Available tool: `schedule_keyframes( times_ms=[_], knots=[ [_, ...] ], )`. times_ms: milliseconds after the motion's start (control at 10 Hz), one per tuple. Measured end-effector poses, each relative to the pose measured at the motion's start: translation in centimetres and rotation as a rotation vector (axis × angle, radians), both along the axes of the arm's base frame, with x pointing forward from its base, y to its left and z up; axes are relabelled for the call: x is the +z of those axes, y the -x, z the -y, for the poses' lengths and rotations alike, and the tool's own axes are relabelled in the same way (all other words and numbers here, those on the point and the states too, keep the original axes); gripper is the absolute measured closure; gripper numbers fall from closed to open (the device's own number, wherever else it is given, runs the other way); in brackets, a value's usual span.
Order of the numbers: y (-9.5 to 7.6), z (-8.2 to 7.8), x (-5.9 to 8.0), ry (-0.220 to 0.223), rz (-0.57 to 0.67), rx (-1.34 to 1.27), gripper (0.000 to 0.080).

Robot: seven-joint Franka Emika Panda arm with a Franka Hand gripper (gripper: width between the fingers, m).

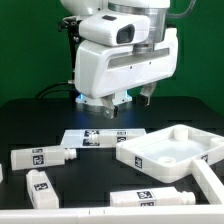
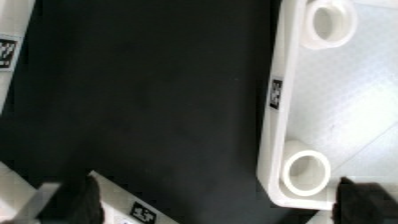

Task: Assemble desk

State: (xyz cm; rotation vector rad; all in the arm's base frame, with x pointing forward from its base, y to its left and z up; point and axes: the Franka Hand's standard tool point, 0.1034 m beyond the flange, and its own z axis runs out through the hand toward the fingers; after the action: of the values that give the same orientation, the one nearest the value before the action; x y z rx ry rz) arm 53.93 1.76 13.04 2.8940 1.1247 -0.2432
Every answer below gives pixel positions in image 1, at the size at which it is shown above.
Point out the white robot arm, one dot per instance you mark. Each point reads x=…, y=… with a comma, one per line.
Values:
x=155, y=10

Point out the white piece at left edge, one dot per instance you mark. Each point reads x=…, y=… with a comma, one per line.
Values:
x=1, y=173

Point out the white marker sheet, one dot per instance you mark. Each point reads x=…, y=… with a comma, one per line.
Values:
x=80, y=138

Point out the white desk tabletop tray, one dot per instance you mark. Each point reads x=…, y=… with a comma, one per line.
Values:
x=166, y=155

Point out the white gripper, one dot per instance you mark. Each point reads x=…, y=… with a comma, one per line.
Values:
x=102, y=70

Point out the white L-shaped fence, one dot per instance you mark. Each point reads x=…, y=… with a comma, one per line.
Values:
x=211, y=213

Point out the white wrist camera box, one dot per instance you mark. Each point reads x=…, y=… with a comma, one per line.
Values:
x=113, y=29

